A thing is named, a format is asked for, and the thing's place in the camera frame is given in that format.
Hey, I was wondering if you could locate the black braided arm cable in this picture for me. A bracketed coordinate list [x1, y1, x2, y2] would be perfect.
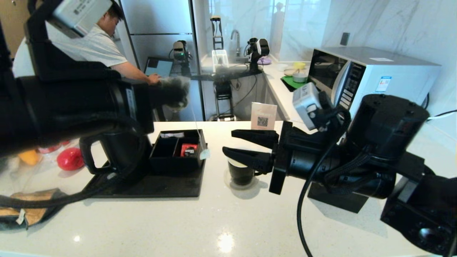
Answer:
[323, 152, 395, 196]

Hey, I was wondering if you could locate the black electric kettle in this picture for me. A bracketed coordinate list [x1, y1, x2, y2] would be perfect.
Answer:
[79, 130, 150, 181]

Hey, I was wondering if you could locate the black compartment organizer box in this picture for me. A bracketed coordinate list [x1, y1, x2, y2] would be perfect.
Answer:
[149, 129, 207, 175]

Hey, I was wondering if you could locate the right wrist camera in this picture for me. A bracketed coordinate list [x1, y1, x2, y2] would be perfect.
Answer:
[292, 82, 329, 131]

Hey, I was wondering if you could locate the brown and black cloth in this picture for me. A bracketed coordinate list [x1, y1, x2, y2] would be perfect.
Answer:
[0, 188, 68, 231]

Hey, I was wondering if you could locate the green placemat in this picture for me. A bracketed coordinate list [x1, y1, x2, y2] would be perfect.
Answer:
[281, 76, 308, 92]

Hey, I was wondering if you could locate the silver refrigerator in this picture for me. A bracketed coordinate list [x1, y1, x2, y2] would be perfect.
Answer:
[118, 0, 206, 122]

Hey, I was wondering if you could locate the QR code sign stand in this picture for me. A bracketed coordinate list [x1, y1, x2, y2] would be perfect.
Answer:
[250, 102, 278, 131]

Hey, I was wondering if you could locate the orange fruit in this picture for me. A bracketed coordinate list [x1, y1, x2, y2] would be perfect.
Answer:
[18, 150, 39, 165]

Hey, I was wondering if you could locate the black power cable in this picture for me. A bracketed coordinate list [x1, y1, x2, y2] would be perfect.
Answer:
[423, 94, 457, 118]

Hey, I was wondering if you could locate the white power cable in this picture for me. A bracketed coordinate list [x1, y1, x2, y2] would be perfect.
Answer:
[427, 112, 457, 121]

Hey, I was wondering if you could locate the camera device green light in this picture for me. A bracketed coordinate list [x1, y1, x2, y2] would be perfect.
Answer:
[170, 41, 191, 62]

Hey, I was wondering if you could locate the black pedestal table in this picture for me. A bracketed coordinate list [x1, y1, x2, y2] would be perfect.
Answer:
[180, 68, 263, 122]

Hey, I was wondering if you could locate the beige round coaster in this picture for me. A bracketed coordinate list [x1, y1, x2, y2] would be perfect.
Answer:
[224, 170, 260, 191]

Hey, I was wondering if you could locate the red sachet packet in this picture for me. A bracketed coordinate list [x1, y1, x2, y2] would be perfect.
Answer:
[180, 143, 198, 157]

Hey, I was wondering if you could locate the brown wooden door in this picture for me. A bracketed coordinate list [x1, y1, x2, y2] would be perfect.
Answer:
[0, 0, 32, 57]

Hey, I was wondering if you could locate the silver microwave oven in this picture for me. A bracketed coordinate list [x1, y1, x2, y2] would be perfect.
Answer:
[308, 46, 440, 120]

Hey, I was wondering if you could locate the chrome sink faucet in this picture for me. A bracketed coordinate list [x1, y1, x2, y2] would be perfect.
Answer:
[230, 30, 241, 57]

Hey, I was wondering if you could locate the black mug white inside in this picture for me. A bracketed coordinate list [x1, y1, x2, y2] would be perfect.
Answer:
[227, 157, 265, 186]

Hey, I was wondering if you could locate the person's right forearm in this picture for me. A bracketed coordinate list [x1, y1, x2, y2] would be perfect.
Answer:
[112, 62, 152, 82]

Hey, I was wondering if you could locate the blurred red-capped water bottle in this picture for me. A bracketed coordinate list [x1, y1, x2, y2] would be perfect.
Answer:
[37, 141, 70, 155]

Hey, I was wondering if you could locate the black serving tray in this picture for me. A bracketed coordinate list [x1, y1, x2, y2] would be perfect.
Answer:
[84, 143, 207, 198]

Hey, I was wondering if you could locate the open laptop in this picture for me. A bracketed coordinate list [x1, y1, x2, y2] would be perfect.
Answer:
[144, 57, 174, 77]

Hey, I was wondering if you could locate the black tissue box white lid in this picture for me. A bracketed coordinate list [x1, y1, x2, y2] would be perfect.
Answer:
[308, 182, 368, 213]

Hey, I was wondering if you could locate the red ball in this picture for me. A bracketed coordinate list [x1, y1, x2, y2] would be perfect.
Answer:
[57, 147, 85, 171]

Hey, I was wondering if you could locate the person in grey t-shirt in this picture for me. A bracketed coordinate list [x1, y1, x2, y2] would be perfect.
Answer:
[12, 4, 161, 84]

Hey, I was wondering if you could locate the grey tea bag with string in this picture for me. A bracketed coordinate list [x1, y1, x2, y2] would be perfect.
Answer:
[159, 76, 211, 160]

